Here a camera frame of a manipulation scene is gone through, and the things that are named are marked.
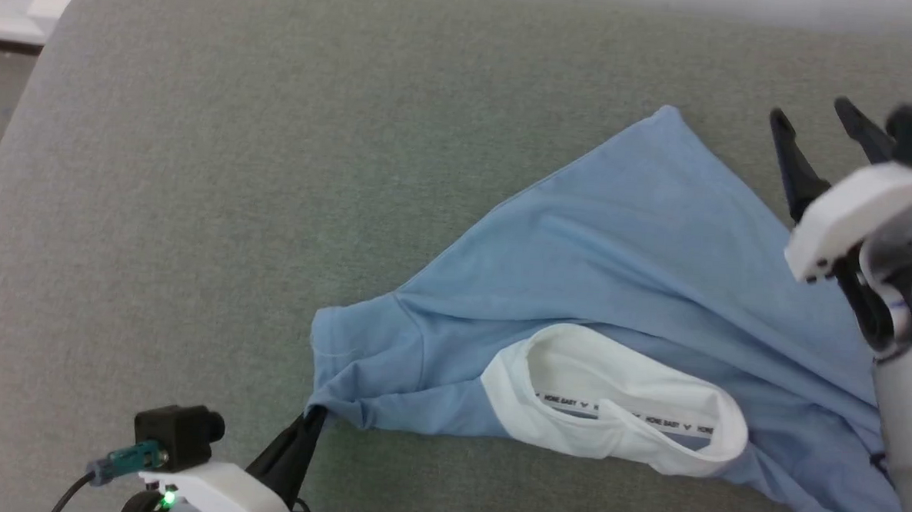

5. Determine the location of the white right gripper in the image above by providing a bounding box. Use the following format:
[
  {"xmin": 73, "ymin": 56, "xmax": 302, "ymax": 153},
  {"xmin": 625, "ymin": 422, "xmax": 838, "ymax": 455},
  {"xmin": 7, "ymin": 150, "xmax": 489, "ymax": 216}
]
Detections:
[{"xmin": 759, "ymin": 94, "xmax": 912, "ymax": 361}]

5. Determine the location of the black cable with teal plug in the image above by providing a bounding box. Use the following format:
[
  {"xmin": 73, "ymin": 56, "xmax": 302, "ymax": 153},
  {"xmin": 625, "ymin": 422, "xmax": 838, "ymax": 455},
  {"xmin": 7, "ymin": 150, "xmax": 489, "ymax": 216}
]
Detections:
[{"xmin": 48, "ymin": 436, "xmax": 170, "ymax": 512}]

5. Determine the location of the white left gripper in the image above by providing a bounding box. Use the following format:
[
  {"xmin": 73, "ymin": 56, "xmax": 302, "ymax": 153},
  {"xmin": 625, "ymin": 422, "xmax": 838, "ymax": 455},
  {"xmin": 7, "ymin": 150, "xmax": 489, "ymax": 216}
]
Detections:
[{"xmin": 137, "ymin": 401, "xmax": 329, "ymax": 512}]

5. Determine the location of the light blue white-collared shirt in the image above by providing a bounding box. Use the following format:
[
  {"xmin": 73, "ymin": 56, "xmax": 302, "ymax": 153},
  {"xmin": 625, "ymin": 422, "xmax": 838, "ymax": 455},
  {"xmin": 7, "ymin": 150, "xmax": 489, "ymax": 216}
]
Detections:
[{"xmin": 301, "ymin": 90, "xmax": 912, "ymax": 512}]

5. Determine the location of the grey fabric sofa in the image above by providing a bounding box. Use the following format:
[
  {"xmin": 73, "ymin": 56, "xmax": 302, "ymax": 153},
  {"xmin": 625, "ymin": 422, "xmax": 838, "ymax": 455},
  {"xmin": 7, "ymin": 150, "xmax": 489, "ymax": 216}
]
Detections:
[{"xmin": 0, "ymin": 0, "xmax": 912, "ymax": 512}]

